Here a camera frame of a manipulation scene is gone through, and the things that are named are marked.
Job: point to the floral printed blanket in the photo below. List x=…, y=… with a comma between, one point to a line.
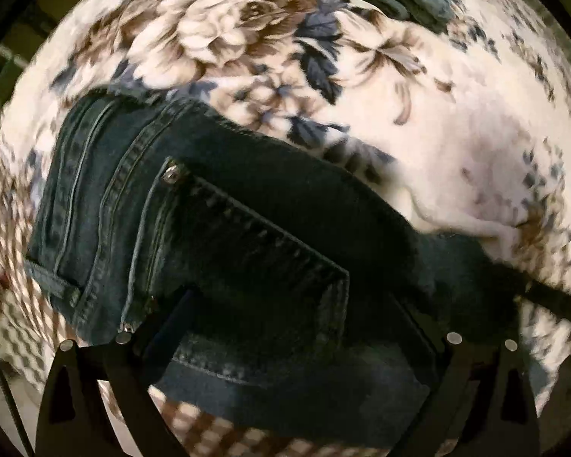
x=409, y=119

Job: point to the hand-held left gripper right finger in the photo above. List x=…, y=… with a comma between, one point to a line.
x=418, y=328

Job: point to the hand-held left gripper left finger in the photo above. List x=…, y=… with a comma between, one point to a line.
x=169, y=316

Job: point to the dark blue denim pants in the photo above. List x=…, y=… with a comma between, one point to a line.
x=228, y=257

